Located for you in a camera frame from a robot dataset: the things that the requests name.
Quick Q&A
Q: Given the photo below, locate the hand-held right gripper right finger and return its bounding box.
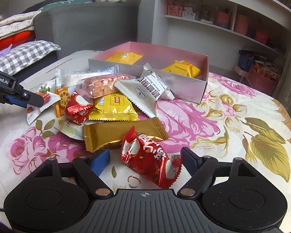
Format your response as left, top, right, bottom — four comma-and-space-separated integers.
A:
177, 147, 257, 197

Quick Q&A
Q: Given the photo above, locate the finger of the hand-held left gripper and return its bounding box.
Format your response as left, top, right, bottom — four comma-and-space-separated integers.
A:
1, 84, 44, 108

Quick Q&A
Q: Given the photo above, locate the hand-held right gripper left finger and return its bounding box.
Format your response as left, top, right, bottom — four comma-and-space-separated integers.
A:
33, 149, 113, 198

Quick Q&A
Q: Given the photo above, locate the white sausage snack packet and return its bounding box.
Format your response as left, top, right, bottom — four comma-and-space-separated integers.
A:
27, 81, 61, 125

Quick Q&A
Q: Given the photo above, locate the orange lotus root packet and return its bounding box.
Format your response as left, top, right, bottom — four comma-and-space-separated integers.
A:
54, 86, 71, 118

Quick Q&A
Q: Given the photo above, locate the gold snack packet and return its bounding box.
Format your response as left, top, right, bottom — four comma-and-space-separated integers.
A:
83, 117, 170, 153

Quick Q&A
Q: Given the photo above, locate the small red snack packet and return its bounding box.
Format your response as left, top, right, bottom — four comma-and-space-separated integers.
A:
64, 91, 95, 125

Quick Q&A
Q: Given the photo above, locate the large red snack packet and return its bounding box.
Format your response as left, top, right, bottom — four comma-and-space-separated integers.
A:
121, 126, 183, 189

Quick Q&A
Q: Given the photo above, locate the white and yellow snack packet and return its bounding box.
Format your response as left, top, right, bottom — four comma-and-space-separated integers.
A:
58, 119, 85, 141

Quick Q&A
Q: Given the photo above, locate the clear packet of white snack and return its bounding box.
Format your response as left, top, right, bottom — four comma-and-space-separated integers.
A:
55, 68, 120, 88

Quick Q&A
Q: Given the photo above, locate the clear packet of pink snacks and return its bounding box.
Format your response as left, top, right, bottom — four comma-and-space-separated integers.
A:
78, 74, 130, 99

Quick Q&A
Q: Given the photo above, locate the pink cardboard box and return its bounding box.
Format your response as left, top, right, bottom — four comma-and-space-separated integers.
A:
88, 41, 210, 104

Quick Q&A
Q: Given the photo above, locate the white pecan snack packet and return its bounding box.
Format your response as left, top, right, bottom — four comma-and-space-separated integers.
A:
114, 63, 175, 118

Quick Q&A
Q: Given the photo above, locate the checked pillow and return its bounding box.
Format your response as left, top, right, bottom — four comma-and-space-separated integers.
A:
0, 40, 61, 76

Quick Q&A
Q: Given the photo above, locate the red-orange blanket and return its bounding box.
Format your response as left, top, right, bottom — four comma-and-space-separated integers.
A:
0, 30, 36, 54

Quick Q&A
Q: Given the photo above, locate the folded floral quilt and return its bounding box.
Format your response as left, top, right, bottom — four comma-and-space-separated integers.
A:
0, 11, 43, 39

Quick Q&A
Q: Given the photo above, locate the grey sofa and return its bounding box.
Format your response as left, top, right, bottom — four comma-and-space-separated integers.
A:
15, 0, 146, 83

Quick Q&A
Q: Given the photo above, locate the yellow waffle snack packet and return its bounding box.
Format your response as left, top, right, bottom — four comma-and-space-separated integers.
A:
160, 60, 202, 79
105, 51, 144, 65

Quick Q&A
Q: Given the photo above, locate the teal cushion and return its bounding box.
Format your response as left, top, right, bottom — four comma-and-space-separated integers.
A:
39, 0, 94, 11

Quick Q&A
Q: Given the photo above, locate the white printed storage box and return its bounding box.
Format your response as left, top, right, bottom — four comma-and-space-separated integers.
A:
233, 64, 250, 88

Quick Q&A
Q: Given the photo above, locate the large pink basket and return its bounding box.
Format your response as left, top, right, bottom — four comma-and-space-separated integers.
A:
247, 65, 285, 96

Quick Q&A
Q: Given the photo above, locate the blue box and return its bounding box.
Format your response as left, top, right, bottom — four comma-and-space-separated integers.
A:
238, 53, 255, 72

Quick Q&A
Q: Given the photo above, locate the small red basket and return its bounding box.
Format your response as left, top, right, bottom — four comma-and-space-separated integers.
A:
254, 30, 269, 44

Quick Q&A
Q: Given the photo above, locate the salmon pot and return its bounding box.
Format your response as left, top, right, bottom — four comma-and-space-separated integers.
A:
216, 11, 232, 27

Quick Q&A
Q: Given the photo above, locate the tall pink pot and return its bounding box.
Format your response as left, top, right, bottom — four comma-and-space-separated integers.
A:
234, 13, 250, 36

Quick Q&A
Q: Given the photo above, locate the white shelf unit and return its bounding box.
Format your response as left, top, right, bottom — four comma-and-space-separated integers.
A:
152, 0, 291, 54

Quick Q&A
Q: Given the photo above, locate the glass jar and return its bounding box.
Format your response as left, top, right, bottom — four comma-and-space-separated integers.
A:
199, 5, 211, 21

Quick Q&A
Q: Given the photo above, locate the pink perforated basket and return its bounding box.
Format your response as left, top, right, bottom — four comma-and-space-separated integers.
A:
167, 4, 184, 17

